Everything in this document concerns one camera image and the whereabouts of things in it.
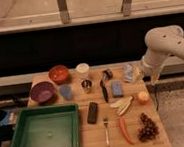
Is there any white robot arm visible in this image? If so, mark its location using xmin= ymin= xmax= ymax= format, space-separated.
xmin=140 ymin=25 xmax=184 ymax=86

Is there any blue sponge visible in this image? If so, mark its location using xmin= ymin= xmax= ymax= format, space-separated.
xmin=111 ymin=81 xmax=124 ymax=98

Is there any bunch of dark grapes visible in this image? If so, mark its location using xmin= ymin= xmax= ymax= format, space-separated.
xmin=137 ymin=113 xmax=159 ymax=142

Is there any red bowl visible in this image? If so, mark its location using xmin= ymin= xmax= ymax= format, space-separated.
xmin=48 ymin=65 xmax=69 ymax=84

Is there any small metal cup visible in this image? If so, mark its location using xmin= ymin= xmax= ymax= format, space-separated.
xmin=82 ymin=79 xmax=92 ymax=94

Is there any blue heart-shaped object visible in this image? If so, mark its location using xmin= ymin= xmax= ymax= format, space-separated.
xmin=59 ymin=84 xmax=72 ymax=100

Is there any yellow orange fruit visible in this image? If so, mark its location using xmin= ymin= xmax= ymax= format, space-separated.
xmin=137 ymin=91 xmax=149 ymax=104

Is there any orange carrot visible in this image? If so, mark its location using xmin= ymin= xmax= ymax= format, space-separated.
xmin=118 ymin=117 xmax=134 ymax=145

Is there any purple bowl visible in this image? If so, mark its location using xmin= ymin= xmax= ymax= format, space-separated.
xmin=29 ymin=81 xmax=55 ymax=104

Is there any silver fork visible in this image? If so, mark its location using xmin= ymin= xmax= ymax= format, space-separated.
xmin=103 ymin=118 xmax=110 ymax=147

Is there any green plastic tray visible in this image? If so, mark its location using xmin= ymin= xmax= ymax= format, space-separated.
xmin=11 ymin=103 xmax=81 ymax=147

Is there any clear plastic wrapper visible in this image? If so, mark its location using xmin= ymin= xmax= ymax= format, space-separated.
xmin=122 ymin=63 xmax=133 ymax=83

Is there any black eraser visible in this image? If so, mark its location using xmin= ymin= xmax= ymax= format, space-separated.
xmin=87 ymin=102 xmax=98 ymax=124

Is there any sliced banana peel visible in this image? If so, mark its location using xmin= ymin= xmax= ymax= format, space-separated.
xmin=110 ymin=96 xmax=134 ymax=116

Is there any white cup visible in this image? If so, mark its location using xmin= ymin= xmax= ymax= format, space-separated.
xmin=76 ymin=63 xmax=90 ymax=79

